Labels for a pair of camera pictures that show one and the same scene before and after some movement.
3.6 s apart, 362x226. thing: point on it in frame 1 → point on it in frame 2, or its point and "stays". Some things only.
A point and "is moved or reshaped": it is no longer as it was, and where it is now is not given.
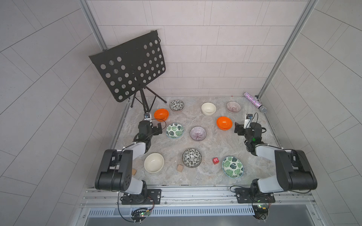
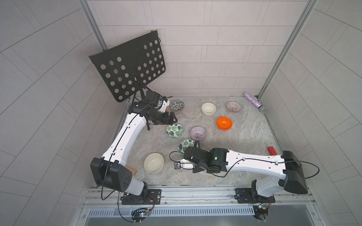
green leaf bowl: x=233 y=167 is moved or reshaped
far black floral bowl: x=176 y=105 stays
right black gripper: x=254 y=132 → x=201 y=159
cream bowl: x=208 y=108 stays
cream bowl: x=153 y=162 stays
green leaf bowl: x=174 y=131 stays
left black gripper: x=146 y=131 → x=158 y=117
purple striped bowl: x=233 y=107 stays
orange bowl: x=224 y=123 stays
